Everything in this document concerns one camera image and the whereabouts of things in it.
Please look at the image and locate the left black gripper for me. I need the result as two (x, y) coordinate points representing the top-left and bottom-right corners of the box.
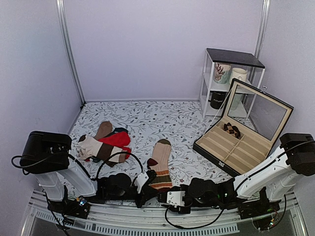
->
(107, 187), (159, 210)

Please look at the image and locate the beige striped ribbed sock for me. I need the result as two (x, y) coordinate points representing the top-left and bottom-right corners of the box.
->
(147, 139), (173, 192)

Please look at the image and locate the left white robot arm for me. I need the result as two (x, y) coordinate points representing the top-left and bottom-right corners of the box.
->
(11, 131), (158, 213)

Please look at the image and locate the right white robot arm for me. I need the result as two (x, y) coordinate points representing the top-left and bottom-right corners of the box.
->
(157, 133), (315, 214)

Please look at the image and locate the brown beige block sock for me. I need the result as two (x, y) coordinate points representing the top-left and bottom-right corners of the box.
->
(78, 135), (129, 167)

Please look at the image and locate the red sock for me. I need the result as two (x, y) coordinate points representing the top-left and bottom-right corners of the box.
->
(98, 132), (131, 153)

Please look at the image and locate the floral tablecloth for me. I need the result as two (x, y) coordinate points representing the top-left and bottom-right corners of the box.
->
(70, 101), (229, 186)

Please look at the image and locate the dark green sock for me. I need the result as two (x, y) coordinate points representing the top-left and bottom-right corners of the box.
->
(107, 127), (128, 137)

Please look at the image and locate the tan brown sock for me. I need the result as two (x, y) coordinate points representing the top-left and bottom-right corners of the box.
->
(94, 121), (113, 140)

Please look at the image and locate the brown argyle rolled sock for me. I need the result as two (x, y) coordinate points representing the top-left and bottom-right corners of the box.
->
(223, 122), (241, 139)

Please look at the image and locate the black compartment organizer box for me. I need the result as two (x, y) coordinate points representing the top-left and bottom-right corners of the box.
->
(193, 79), (294, 177)

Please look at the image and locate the black mug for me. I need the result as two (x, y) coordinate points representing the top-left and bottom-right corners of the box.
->
(210, 91), (226, 110)

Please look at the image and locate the pale green mug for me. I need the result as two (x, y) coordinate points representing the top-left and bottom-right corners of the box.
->
(230, 93), (243, 111)

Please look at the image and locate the floral pattern mug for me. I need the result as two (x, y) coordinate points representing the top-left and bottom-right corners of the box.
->
(214, 62), (231, 84)

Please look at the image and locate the cream white mug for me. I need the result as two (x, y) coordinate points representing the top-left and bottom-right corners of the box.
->
(229, 67), (248, 84)

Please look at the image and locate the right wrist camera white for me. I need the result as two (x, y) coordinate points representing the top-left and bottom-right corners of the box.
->
(166, 191), (186, 207)

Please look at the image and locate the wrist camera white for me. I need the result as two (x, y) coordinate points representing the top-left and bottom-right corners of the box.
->
(133, 170), (157, 194)
(166, 191), (186, 207)

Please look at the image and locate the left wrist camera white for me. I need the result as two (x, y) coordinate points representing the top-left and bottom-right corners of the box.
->
(133, 170), (157, 194)

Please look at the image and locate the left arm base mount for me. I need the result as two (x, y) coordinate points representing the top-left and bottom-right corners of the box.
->
(48, 185), (91, 219)

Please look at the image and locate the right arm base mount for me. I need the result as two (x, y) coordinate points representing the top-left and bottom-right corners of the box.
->
(237, 188), (287, 232)

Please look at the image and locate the aluminium front rail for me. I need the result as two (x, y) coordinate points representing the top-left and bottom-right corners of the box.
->
(19, 190), (313, 236)

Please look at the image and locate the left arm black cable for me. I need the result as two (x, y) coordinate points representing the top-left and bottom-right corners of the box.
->
(11, 151), (145, 182)

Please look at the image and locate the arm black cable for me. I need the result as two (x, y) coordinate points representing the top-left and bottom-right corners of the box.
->
(11, 151), (145, 182)
(164, 140), (315, 230)

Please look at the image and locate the white frame glass shelf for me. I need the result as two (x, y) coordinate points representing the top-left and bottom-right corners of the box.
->
(199, 48), (265, 117)

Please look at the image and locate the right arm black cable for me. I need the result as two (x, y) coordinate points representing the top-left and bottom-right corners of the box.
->
(164, 140), (315, 230)

